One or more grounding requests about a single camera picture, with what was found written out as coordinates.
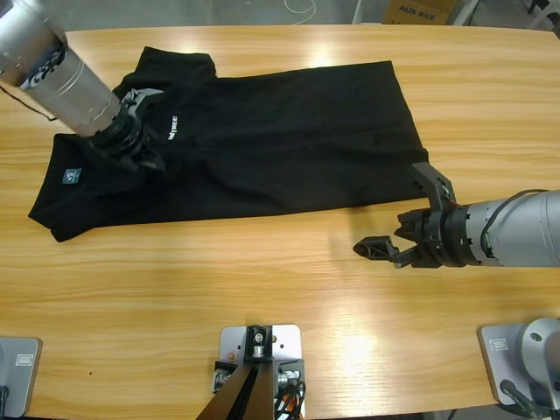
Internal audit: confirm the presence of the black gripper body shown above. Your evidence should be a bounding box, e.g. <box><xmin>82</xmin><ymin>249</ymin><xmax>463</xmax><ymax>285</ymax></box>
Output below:
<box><xmin>85</xmin><ymin>99</ymin><xmax>159</xmax><ymax>164</ymax></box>
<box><xmin>393</xmin><ymin>204</ymin><xmax>473</xmax><ymax>269</ymax></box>

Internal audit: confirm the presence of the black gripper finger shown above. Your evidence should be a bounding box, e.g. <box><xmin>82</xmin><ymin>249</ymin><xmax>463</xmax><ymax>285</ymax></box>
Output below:
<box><xmin>108</xmin><ymin>150</ymin><xmax>144</xmax><ymax>174</ymax></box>
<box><xmin>393</xmin><ymin>209</ymin><xmax>424</xmax><ymax>241</ymax></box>
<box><xmin>352</xmin><ymin>234</ymin><xmax>417</xmax><ymax>269</ymax></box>
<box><xmin>142</xmin><ymin>130</ymin><xmax>168</xmax><ymax>173</ymax></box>

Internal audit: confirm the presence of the black polo shirt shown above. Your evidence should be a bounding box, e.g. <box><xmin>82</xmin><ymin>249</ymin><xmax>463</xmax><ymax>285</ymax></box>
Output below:
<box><xmin>27</xmin><ymin>45</ymin><xmax>431</xmax><ymax>244</ymax></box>

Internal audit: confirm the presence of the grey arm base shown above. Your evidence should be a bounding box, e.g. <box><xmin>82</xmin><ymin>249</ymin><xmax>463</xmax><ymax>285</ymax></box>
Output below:
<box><xmin>0</xmin><ymin>335</ymin><xmax>44</xmax><ymax>419</ymax></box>
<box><xmin>476</xmin><ymin>317</ymin><xmax>560</xmax><ymax>410</ymax></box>

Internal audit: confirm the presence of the brown cardboard box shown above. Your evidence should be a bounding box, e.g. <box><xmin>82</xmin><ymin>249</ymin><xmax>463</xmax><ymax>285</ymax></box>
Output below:
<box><xmin>382</xmin><ymin>0</ymin><xmax>459</xmax><ymax>25</ymax></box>

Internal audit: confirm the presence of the white furniture leg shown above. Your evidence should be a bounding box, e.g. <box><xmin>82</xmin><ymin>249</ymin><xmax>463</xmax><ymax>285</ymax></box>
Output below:
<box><xmin>450</xmin><ymin>0</ymin><xmax>482</xmax><ymax>26</ymax></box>

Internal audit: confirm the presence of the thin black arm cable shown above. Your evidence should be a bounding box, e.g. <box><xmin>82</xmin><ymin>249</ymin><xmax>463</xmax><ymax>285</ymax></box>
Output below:
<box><xmin>0</xmin><ymin>85</ymin><xmax>59</xmax><ymax>123</ymax></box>
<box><xmin>479</xmin><ymin>188</ymin><xmax>550</xmax><ymax>259</ymax></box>

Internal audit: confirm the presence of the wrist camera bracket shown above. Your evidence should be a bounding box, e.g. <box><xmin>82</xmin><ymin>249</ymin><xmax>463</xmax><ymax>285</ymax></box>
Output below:
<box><xmin>115</xmin><ymin>86</ymin><xmax>166</xmax><ymax>116</ymax></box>
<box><xmin>408</xmin><ymin>161</ymin><xmax>459</xmax><ymax>214</ymax></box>

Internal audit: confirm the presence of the white mount block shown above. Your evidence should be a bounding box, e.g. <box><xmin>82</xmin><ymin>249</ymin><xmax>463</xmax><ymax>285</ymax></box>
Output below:
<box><xmin>218</xmin><ymin>323</ymin><xmax>305</xmax><ymax>420</ymax></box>

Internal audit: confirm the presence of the black cable bundle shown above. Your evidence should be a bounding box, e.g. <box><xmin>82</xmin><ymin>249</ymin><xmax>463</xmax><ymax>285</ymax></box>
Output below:
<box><xmin>273</xmin><ymin>379</ymin><xmax>307</xmax><ymax>419</ymax></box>

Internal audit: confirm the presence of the orange cable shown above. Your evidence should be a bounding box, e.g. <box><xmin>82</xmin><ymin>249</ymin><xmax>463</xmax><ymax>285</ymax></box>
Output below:
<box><xmin>279</xmin><ymin>391</ymin><xmax>305</xmax><ymax>420</ymax></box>

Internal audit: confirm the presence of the dark camera post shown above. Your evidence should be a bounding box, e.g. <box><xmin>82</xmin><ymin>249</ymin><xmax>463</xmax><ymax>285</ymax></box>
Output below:
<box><xmin>194</xmin><ymin>323</ymin><xmax>276</xmax><ymax>420</ymax></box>

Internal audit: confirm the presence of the white floor cable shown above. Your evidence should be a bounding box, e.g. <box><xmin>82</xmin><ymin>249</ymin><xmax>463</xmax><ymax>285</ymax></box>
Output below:
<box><xmin>283</xmin><ymin>0</ymin><xmax>317</xmax><ymax>22</ymax></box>

